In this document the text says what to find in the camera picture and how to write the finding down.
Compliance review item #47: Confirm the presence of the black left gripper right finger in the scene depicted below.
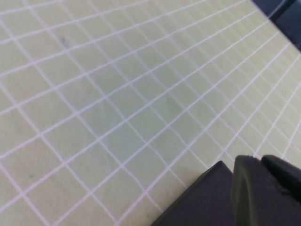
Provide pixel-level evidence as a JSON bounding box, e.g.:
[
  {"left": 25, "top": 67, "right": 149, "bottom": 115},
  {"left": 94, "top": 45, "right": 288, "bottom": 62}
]
[{"left": 261, "top": 154, "right": 301, "bottom": 203}]

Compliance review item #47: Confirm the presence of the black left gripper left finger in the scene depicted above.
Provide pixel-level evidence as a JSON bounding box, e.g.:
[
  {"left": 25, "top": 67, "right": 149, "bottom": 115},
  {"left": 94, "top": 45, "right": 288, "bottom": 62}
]
[{"left": 231, "top": 154, "right": 301, "bottom": 226}]

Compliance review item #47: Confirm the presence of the green white-grid tablecloth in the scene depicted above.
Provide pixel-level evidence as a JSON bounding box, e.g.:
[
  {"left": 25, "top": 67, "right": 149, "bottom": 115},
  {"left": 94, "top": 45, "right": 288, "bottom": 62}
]
[{"left": 0, "top": 0, "right": 301, "bottom": 226}]

